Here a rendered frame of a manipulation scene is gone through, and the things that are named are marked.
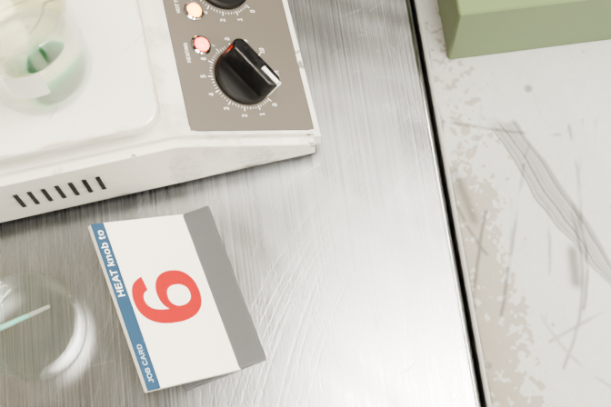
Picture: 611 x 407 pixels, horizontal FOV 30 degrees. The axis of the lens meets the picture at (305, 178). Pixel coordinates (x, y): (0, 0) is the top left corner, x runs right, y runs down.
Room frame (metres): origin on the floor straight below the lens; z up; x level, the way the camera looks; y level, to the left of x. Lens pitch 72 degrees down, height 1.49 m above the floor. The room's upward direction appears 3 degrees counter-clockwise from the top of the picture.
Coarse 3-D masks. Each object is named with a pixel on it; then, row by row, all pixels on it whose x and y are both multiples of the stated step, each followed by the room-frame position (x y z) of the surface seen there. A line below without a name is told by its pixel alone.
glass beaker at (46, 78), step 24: (72, 24) 0.23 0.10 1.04; (24, 48) 0.21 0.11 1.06; (48, 48) 0.21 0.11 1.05; (72, 48) 0.22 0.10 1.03; (0, 72) 0.21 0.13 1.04; (24, 72) 0.21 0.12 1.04; (48, 72) 0.21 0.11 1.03; (72, 72) 0.22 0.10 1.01; (0, 96) 0.21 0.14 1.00; (24, 96) 0.21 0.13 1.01; (48, 96) 0.21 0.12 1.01; (72, 96) 0.21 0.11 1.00
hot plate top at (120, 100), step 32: (96, 0) 0.27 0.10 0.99; (128, 0) 0.27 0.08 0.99; (96, 32) 0.25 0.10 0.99; (128, 32) 0.25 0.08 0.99; (96, 64) 0.23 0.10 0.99; (128, 64) 0.23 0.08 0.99; (96, 96) 0.22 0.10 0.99; (128, 96) 0.21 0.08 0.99; (0, 128) 0.20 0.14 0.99; (32, 128) 0.20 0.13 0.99; (64, 128) 0.20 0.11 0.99; (96, 128) 0.20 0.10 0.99; (128, 128) 0.20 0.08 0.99; (0, 160) 0.19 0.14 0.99
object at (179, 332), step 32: (128, 224) 0.17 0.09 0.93; (160, 224) 0.17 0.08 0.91; (128, 256) 0.15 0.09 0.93; (160, 256) 0.15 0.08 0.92; (128, 288) 0.13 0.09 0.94; (160, 288) 0.13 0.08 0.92; (192, 288) 0.14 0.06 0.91; (160, 320) 0.12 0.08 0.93; (192, 320) 0.12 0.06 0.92; (160, 352) 0.10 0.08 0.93; (192, 352) 0.10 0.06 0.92; (224, 352) 0.10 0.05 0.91
